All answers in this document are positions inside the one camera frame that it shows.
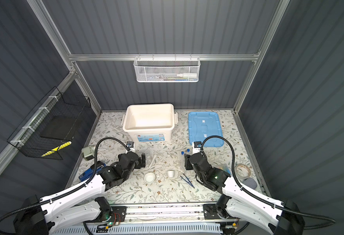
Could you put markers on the grey green box device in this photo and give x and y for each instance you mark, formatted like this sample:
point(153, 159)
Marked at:
point(88, 153)

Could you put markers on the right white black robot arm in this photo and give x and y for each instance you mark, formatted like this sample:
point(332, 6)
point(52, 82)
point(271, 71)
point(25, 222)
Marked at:
point(243, 202)

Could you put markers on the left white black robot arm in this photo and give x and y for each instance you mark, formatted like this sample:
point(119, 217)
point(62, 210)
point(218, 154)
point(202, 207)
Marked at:
point(31, 221)

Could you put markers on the blue plastic tweezers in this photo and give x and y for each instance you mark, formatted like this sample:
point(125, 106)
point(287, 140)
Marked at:
point(187, 180)

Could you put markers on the white bottle in basket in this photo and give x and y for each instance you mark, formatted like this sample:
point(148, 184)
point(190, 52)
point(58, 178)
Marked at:
point(188, 75)

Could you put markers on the white plastic storage bin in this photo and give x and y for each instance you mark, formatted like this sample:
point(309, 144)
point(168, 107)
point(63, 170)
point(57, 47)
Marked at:
point(150, 122)

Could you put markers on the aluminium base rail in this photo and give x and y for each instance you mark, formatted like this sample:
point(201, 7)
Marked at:
point(163, 213)

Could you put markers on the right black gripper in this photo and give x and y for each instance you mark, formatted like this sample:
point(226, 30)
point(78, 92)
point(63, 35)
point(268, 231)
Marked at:
point(187, 161)

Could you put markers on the blue plastic bin lid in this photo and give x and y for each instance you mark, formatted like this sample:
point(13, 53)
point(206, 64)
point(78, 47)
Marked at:
point(203, 125)

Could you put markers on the white wire mesh basket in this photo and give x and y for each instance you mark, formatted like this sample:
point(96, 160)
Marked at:
point(165, 71)

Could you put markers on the blue stapler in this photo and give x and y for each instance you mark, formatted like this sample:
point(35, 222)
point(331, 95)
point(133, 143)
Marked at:
point(89, 172)

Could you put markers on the black wire wall basket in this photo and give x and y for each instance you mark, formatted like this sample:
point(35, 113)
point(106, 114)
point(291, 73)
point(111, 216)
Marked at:
point(51, 130)

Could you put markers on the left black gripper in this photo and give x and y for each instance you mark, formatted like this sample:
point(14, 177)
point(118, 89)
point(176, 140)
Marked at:
point(143, 160)

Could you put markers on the small white ceramic crucible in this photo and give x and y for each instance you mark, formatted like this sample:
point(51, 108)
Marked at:
point(170, 173)

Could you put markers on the floral patterned table mat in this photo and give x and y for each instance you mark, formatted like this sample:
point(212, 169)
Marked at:
point(167, 190)

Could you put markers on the white ceramic mortar bowl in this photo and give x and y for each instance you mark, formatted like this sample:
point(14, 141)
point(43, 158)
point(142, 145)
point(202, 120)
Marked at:
point(149, 177)

